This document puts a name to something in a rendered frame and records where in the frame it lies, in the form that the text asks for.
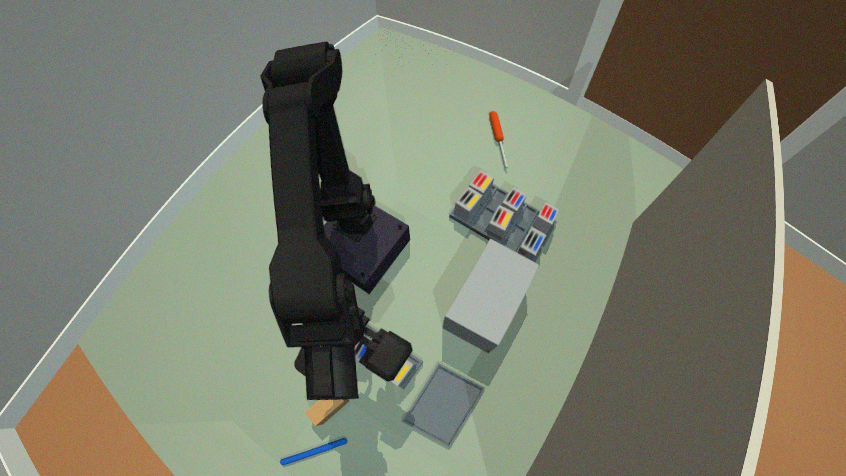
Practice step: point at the orange-handled screwdriver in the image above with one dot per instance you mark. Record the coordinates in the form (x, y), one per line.
(497, 132)

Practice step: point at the white label with blue and red stripes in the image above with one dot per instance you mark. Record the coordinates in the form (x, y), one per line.
(545, 218)

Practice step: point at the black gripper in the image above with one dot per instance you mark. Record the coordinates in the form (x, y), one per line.
(385, 353)

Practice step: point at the blue rod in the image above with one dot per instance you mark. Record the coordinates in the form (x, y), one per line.
(313, 451)

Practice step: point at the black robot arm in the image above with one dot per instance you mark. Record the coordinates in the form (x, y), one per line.
(307, 284)

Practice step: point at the tan rectangular block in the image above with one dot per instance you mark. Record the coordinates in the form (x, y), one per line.
(323, 410)

